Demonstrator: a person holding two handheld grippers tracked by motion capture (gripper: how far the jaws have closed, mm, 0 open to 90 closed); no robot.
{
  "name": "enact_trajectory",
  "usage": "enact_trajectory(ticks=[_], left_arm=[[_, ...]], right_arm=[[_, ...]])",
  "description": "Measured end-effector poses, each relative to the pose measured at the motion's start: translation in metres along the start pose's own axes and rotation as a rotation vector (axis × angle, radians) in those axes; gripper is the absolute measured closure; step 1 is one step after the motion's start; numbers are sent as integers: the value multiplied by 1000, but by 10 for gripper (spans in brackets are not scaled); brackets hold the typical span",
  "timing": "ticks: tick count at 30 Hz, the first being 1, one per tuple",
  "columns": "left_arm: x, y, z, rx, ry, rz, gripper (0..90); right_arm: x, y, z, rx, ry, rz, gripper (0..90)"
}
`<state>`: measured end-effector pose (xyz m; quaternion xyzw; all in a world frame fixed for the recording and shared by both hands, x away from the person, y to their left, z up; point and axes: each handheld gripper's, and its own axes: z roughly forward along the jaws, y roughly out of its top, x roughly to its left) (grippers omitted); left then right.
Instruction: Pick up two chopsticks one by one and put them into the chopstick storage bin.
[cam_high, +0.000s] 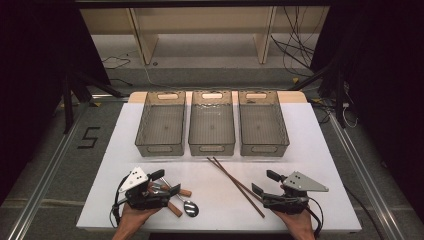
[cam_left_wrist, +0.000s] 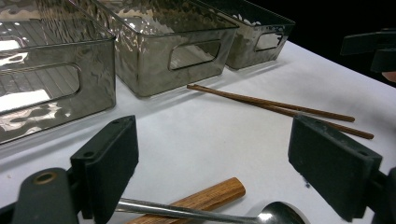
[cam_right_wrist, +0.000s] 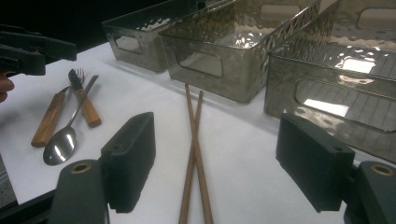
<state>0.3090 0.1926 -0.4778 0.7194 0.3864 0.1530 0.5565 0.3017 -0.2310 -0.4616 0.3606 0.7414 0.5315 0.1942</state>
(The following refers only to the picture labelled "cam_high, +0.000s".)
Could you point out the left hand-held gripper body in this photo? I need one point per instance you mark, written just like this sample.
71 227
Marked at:
140 196

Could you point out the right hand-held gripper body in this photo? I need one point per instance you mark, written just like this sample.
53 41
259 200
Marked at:
293 200

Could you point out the brown wooden chopstick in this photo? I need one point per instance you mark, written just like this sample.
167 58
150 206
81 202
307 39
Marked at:
238 189
233 177

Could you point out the metal spoon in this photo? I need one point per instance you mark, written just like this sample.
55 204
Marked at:
191 209

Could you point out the transparent grey plastic bin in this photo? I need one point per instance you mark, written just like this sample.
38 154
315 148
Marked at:
262 125
212 125
161 125

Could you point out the person's right hand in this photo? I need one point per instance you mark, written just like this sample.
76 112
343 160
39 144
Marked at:
300 220

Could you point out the person's left hand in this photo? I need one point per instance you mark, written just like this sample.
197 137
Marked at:
131 218

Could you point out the yellow tape piece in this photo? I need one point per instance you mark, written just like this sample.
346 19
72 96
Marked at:
96 104
295 80

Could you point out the black metal stand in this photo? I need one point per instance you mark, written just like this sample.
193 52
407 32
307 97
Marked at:
71 96
338 90

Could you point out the black curtain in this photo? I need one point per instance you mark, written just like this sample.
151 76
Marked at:
33 83
386 83

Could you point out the light wooden shelf unit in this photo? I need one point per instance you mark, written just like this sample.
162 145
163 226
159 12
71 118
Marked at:
200 20

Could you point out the metal floor rail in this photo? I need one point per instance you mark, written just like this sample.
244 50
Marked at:
40 190
366 180

